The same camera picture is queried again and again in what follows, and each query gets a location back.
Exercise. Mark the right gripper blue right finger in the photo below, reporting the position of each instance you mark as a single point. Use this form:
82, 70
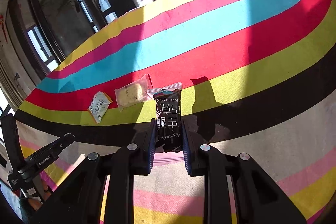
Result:
186, 149

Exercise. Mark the white printed snack packet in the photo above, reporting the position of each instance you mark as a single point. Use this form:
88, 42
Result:
99, 106

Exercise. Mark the black chocolate snack packet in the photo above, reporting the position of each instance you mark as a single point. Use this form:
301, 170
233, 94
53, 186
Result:
168, 109

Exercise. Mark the clear packet with round pastry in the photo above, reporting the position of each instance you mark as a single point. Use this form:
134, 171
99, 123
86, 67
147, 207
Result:
133, 93

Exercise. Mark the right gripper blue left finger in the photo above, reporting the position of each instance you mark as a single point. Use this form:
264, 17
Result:
151, 143

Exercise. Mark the colourful striped cloth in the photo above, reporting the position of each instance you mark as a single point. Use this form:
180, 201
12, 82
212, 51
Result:
258, 76

